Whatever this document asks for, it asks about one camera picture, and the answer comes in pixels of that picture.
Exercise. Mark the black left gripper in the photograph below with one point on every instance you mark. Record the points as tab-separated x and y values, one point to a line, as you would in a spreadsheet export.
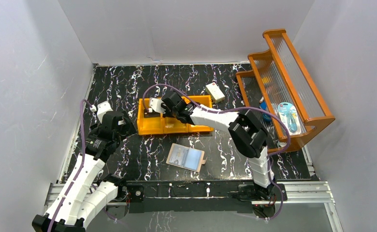
124	124

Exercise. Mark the beige leather card holder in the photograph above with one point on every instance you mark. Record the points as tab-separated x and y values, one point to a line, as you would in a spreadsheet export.
186	157

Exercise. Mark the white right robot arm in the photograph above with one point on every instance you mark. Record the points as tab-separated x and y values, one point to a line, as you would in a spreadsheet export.
246	131

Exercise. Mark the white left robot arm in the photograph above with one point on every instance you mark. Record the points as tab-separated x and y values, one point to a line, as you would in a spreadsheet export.
78	203

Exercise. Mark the yellow bin middle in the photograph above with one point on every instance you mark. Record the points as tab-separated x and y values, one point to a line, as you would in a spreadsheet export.
175	126

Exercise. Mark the yellow bin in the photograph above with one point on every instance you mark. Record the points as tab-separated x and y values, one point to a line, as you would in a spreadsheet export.
206	101
148	123
175	126

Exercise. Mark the yellow bin left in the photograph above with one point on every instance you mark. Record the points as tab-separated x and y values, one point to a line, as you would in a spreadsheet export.
148	123

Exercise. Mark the yellow bin right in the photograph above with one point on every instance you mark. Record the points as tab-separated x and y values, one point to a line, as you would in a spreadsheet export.
206	101

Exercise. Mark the small white box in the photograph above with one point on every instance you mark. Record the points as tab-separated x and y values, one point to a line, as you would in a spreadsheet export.
215	92

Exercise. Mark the orange wooden display shelf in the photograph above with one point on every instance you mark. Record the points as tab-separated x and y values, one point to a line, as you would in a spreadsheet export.
280	75

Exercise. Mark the blue packaged item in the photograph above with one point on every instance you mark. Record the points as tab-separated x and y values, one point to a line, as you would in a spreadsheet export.
289	116

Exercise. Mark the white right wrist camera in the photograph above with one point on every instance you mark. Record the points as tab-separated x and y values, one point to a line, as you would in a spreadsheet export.
156	106

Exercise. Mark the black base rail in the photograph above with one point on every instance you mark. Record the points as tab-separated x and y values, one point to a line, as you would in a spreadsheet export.
242	196

